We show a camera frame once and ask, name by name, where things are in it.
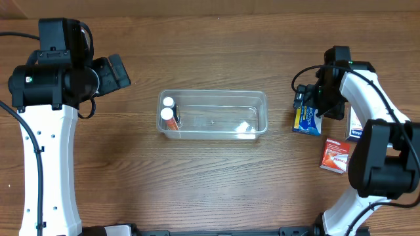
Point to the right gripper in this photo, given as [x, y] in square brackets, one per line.
[315, 99]

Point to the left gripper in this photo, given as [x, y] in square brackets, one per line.
[109, 75]

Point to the blue yellow VapoDrops box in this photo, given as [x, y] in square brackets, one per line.
[307, 122]

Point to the white blue Hansaplast box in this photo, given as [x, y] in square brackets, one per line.
[353, 127]

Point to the red white small box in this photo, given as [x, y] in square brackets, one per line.
[335, 156]

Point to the dark bottle white cap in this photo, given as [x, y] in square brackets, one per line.
[169, 102]

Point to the orange tube white cap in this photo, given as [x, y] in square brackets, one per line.
[168, 116]

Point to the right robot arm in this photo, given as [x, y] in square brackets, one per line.
[385, 161]

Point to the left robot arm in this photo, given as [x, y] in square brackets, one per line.
[46, 94]

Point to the clear plastic container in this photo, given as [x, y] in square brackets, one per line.
[216, 114]

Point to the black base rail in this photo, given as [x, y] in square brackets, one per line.
[213, 232]

